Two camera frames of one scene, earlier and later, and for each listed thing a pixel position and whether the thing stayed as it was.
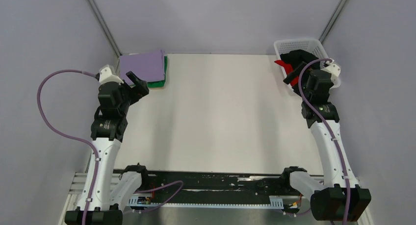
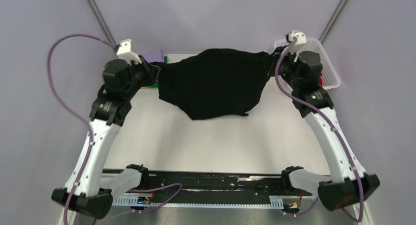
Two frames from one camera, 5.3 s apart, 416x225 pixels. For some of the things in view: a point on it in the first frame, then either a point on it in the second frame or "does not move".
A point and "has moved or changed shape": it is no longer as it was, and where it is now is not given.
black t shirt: (296, 57) has moved or changed shape
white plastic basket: (313, 45) does not move
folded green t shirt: (160, 84) does not move
